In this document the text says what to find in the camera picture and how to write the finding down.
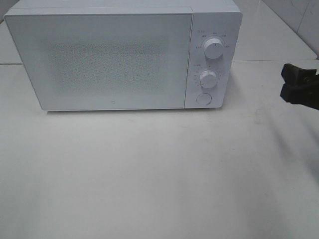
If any upper white power knob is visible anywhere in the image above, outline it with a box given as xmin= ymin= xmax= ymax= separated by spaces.
xmin=203 ymin=37 xmax=224 ymax=60

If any white microwave door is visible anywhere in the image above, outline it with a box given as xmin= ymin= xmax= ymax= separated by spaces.
xmin=6 ymin=14 xmax=192 ymax=111

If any round white door button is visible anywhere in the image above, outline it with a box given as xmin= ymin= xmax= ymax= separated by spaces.
xmin=196 ymin=93 xmax=212 ymax=106

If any white timer knob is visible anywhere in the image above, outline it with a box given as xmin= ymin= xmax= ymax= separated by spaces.
xmin=199 ymin=70 xmax=218 ymax=89

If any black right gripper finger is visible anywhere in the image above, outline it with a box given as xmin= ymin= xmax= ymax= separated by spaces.
xmin=280 ymin=84 xmax=319 ymax=110
xmin=281 ymin=63 xmax=319 ymax=86

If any white microwave oven body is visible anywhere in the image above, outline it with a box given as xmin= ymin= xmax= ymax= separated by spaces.
xmin=4 ymin=0 xmax=242 ymax=111

